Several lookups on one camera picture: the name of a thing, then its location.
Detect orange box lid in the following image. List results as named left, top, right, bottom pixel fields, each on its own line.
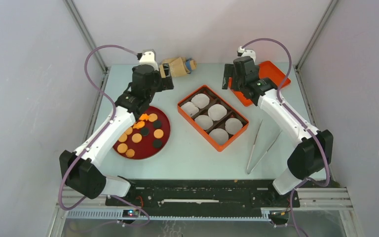
left=227, top=61, right=292, bottom=107

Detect round tan biscuit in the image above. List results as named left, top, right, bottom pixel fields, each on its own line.
left=125, top=149, right=135, bottom=158
left=116, top=143, right=128, bottom=154
left=131, top=133, right=143, bottom=143
left=148, top=113, right=158, bottom=122
left=153, top=129, right=164, bottom=139
left=118, top=133, right=128, bottom=143
left=124, top=127, right=133, bottom=135

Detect black sandwich cookie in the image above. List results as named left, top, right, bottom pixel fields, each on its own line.
left=152, top=139, right=163, bottom=149
left=140, top=127, right=150, bottom=136
left=152, top=120, right=162, bottom=129

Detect orange cookie box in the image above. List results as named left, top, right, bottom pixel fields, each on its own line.
left=177, top=85, right=249, bottom=152

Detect dark red round plate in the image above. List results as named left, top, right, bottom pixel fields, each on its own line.
left=113, top=106, right=171, bottom=160

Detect metal tongs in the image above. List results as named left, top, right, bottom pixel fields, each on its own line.
left=245, top=119, right=281, bottom=175

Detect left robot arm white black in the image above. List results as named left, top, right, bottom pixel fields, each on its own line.
left=59, top=63, right=174, bottom=206

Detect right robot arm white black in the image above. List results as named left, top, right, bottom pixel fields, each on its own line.
left=222, top=56, right=334, bottom=206

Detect beige cloth bundle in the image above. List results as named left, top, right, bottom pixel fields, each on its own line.
left=159, top=57, right=197, bottom=78

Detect orange fish cookie upper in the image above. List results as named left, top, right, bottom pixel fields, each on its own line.
left=139, top=114, right=150, bottom=121

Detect orange fish cookie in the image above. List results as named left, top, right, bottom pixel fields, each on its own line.
left=139, top=114, right=150, bottom=121
left=133, top=120, right=146, bottom=129

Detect orange fish cookie lower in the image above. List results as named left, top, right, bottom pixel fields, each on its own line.
left=133, top=120, right=146, bottom=129

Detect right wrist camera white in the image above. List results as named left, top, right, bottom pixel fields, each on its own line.
left=237, top=46, right=256, bottom=62

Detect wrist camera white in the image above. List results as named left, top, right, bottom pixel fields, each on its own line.
left=137, top=49, right=159, bottom=71
left=237, top=46, right=256, bottom=62

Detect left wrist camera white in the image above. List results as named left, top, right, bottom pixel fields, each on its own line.
left=137, top=49, right=159, bottom=71

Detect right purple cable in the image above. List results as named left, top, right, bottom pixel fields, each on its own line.
left=240, top=38, right=331, bottom=237

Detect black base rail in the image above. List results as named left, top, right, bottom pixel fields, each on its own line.
left=105, top=179, right=301, bottom=217

